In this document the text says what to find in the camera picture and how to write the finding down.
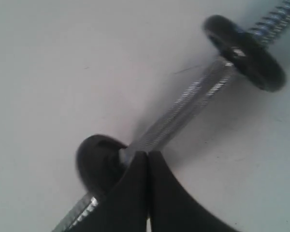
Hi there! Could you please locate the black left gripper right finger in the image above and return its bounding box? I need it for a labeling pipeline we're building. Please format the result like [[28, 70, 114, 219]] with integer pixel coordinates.
[[148, 151, 237, 232]]

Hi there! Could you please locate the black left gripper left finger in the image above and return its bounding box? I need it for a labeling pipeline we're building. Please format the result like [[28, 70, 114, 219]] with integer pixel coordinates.
[[72, 152, 148, 232]]

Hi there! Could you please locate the chrome threaded dumbbell bar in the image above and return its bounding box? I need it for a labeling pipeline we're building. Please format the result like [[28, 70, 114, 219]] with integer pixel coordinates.
[[55, 0, 290, 232]]

